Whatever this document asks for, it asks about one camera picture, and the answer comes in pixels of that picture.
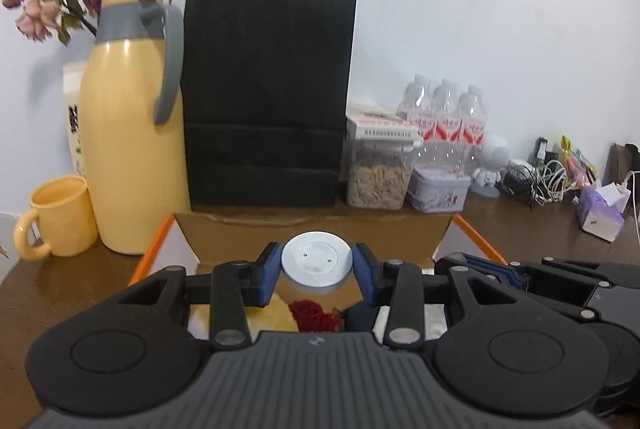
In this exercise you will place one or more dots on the red cardboard box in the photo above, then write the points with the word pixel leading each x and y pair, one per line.
pixel 225 234

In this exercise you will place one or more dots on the purple tissue pack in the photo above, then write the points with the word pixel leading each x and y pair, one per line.
pixel 597 214

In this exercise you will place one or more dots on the brown paper bag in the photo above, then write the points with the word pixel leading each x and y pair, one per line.
pixel 625 159

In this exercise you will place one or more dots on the red artificial rose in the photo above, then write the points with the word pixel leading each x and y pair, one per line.
pixel 312 316

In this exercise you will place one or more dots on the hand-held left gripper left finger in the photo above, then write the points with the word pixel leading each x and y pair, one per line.
pixel 270 274

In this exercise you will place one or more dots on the small white flat box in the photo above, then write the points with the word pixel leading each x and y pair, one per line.
pixel 380 121

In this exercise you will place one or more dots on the yellow hamster plush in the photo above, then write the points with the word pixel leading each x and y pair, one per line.
pixel 275 316

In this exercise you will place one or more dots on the black paper bag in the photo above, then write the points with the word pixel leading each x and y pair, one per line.
pixel 265 109

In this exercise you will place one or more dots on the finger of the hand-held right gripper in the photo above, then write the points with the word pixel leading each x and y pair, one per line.
pixel 575 268
pixel 560 291

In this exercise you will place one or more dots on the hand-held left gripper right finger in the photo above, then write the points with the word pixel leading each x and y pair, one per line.
pixel 365 276

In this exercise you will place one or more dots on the clear food canister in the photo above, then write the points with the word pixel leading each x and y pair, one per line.
pixel 375 184

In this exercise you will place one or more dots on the white drink carton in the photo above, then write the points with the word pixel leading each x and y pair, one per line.
pixel 74 119

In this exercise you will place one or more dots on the green yellow snack packet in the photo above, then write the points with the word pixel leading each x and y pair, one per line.
pixel 577 161

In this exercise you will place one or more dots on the white robot figure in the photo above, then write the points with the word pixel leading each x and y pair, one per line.
pixel 492 154

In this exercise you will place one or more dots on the yellow thermos jug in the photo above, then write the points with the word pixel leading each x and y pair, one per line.
pixel 130 134

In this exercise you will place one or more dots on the yellow mug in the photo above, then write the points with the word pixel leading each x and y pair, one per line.
pixel 65 219

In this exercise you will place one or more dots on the white round lid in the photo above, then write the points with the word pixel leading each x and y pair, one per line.
pixel 315 259

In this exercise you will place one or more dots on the navy zip pouch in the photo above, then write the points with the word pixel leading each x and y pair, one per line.
pixel 360 319

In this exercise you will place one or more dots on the lilac tin box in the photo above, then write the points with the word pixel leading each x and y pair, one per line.
pixel 437 191

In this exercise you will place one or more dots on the dark plug adapter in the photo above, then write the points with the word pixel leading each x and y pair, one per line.
pixel 545 151

